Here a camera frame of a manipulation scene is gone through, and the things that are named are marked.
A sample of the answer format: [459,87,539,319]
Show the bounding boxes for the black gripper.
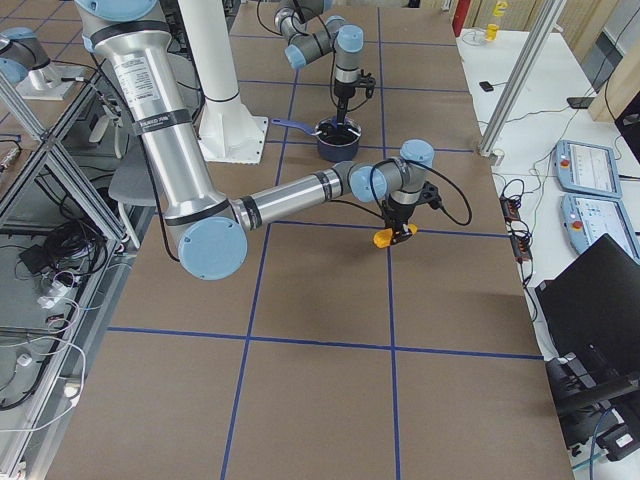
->
[381,198,415,245]
[333,79,357,124]

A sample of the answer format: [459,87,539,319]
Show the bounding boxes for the yellow corn cob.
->
[373,223,418,249]

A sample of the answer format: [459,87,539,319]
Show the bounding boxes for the glass pot lid blue knob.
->
[316,117,361,145]

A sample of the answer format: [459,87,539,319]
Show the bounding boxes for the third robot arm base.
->
[1,27,86,101]

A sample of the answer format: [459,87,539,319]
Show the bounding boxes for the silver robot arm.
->
[77,1,435,280]
[274,1,375,126]

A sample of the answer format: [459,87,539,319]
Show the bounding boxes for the dark blue saucepan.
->
[271,118,360,163]

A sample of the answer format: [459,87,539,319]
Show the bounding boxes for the small black square device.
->
[479,81,494,92]

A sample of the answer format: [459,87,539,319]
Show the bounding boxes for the yellow cup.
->
[484,23,499,42]

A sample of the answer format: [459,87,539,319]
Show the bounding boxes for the lower blue teach pendant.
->
[561,193,639,261]

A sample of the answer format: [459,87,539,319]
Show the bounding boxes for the blue teach pendant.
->
[561,193,639,261]
[552,139,622,199]

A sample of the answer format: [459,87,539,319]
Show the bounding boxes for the upper blue teach pendant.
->
[552,139,622,199]

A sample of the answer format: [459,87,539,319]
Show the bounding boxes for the black laptop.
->
[535,234,639,372]

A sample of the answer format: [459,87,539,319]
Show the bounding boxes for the grey office chair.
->
[108,144,157,249]

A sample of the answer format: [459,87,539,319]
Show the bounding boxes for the black power adapter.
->
[18,245,49,274]

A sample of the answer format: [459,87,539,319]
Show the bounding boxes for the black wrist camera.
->
[416,182,443,210]
[356,70,376,99]

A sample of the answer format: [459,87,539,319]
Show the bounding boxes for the aluminium frame post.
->
[478,0,567,157]

